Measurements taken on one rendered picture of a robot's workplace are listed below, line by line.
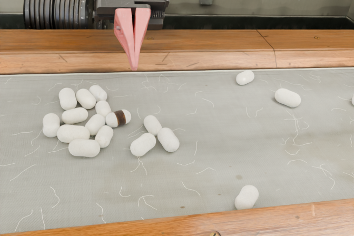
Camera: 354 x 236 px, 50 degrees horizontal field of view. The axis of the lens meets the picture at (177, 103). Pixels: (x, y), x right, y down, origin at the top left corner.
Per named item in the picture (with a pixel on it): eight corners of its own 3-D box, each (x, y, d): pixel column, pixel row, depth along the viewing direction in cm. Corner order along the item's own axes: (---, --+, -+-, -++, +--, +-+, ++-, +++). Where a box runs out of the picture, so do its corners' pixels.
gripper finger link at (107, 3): (155, 59, 49) (150, -6, 51) (98, 60, 47) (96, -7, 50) (148, 77, 55) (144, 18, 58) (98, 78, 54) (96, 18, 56)
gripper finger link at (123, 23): (173, 59, 49) (167, -6, 52) (118, 59, 48) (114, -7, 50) (165, 76, 56) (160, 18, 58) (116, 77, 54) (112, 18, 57)
